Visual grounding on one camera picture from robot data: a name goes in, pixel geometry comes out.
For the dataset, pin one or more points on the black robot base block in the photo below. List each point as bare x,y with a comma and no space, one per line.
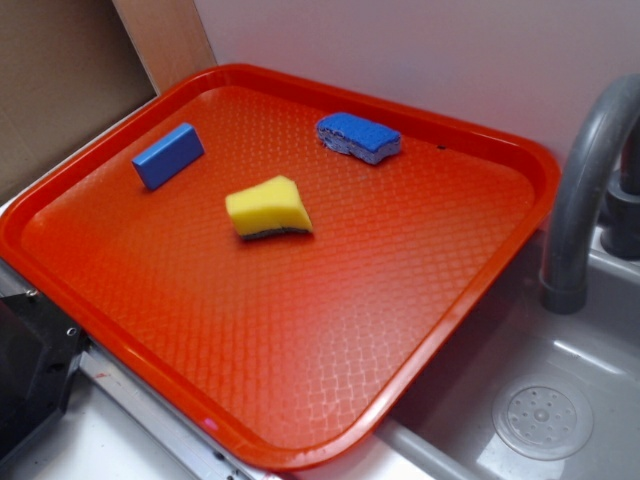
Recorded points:
40,354

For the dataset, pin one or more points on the blue rectangular block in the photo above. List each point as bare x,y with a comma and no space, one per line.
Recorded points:
168,156

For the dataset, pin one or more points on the yellow sponge with dark base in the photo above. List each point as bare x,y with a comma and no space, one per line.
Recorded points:
272,207

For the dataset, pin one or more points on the orange plastic tray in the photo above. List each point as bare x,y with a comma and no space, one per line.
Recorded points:
287,349

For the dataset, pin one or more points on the blue sponge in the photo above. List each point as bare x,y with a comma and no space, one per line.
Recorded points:
358,137

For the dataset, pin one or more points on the grey curved faucet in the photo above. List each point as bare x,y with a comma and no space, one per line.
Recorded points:
580,199

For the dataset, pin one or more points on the grey plastic sink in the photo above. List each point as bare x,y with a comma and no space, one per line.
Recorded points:
443,423

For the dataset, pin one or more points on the round sink drain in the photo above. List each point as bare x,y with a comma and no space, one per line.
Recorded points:
542,418

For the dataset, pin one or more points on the brown cardboard panel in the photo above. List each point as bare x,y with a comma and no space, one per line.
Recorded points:
72,69

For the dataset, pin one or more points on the dark grey faucet handle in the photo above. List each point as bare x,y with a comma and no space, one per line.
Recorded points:
620,237

